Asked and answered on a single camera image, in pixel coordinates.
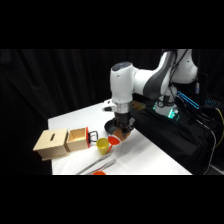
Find yellow plastic cup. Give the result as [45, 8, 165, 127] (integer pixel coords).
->
[96, 137, 111, 156]

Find yellow cable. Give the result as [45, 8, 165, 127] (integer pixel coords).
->
[213, 107, 224, 151]

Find wooden drawer red front black handle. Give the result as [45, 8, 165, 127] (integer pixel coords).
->
[65, 127, 100, 153]

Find wooden box with slot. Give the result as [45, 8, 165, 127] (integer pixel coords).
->
[32, 128, 70, 162]

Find small brown block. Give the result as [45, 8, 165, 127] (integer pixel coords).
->
[130, 101, 147, 111]

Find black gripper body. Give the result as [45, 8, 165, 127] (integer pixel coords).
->
[114, 111, 136, 129]

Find metal tongs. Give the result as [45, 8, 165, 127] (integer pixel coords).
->
[75, 157, 117, 176]

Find black curtain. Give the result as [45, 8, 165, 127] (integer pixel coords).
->
[0, 49, 224, 176]

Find black robot stand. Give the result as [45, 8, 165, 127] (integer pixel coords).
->
[132, 96, 224, 176]

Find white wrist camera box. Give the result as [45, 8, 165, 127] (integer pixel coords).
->
[102, 98, 118, 113]

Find black round bowl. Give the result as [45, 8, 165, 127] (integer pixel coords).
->
[104, 119, 118, 134]

